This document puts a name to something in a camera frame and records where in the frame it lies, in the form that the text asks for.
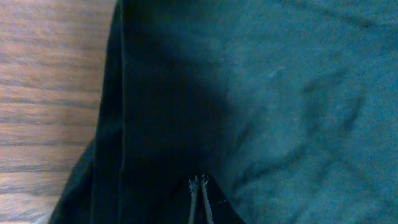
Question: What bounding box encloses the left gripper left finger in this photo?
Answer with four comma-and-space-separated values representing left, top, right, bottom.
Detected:
170, 175, 199, 224

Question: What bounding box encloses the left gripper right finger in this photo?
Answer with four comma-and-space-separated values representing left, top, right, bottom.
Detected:
200, 174, 246, 224

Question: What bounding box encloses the black shorts white waistband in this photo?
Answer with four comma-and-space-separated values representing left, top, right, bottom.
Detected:
50, 0, 397, 223

